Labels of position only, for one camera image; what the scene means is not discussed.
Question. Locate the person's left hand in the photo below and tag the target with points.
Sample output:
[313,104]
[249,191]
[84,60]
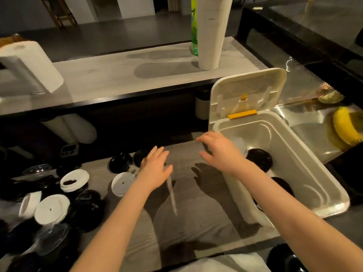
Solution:
[154,172]

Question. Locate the person's right hand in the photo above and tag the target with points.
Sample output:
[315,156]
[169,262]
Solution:
[227,155]

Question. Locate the tall stack of black lids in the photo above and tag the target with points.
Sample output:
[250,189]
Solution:
[259,158]

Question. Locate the white cup lid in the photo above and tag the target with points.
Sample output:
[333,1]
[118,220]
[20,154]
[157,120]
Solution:
[123,184]

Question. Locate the black cup lid with plug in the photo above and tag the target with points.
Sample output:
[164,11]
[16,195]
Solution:
[283,185]

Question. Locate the white plastic storage bin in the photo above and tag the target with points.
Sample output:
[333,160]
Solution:
[246,84]

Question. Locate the pile of cup lids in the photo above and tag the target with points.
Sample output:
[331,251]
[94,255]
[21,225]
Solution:
[52,209]

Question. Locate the person's left forearm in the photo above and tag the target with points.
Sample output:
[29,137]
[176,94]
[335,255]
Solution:
[113,232]

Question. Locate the person's right forearm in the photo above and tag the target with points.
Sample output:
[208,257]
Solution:
[297,220]

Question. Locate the person's white shirt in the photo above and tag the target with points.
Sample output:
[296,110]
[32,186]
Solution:
[221,264]

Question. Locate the tall white paper cup stack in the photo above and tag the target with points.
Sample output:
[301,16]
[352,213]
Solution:
[211,33]

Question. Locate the grey wooden table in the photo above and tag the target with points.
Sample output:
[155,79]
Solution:
[184,155]

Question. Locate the small digital timer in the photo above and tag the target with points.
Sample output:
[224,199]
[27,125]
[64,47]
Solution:
[69,150]

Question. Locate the grey bar counter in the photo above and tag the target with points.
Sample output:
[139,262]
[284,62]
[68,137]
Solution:
[113,76]

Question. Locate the black round base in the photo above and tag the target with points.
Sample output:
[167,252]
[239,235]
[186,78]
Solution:
[283,260]

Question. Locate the yellow fruit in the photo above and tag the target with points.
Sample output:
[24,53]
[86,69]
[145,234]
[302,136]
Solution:
[344,126]

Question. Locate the green plastic bottle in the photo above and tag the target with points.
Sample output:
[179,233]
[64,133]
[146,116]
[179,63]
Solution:
[194,31]

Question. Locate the white paper towel roll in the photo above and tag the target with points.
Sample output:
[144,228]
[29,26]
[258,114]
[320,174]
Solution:
[31,65]

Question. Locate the wooden chair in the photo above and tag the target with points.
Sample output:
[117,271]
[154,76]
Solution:
[11,39]

